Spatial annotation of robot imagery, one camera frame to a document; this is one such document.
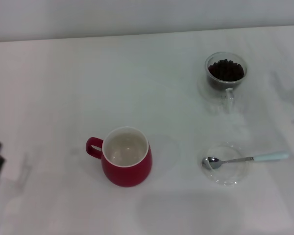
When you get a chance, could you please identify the metal spoon light blue handle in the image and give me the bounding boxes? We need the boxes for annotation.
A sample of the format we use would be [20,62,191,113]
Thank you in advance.
[201,150,290,170]

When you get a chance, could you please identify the clear glass cup with handle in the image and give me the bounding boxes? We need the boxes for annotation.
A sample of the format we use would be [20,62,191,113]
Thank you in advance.
[204,51,248,115]

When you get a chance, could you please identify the coffee beans heap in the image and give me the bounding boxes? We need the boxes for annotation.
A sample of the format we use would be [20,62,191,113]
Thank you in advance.
[207,58,245,91]

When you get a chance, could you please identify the red ceramic mug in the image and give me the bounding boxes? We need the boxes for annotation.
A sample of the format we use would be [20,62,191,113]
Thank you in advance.
[85,126,153,188]

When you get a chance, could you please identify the clear glass saucer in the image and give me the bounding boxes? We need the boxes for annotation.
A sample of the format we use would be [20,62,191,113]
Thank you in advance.
[201,141,250,187]

